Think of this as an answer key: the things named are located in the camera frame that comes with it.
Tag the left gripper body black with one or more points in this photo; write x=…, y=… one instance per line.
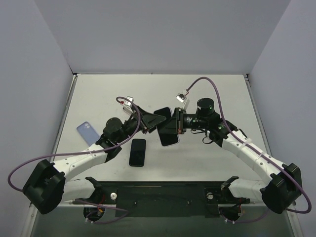
x=143, y=122

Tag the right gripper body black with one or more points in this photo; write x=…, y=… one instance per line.
x=178, y=121

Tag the blue phone case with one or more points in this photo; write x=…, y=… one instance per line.
x=88, y=133

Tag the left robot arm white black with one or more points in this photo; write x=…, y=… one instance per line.
x=46, y=186

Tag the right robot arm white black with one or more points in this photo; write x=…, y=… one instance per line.
x=279, y=185

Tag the small black phone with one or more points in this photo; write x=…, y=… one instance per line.
x=137, y=153

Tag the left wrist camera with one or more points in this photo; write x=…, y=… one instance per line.
x=127, y=105

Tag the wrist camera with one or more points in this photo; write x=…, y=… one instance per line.
x=127, y=105
x=182, y=97

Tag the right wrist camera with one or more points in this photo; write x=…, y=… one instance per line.
x=182, y=97

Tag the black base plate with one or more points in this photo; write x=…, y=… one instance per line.
x=167, y=199

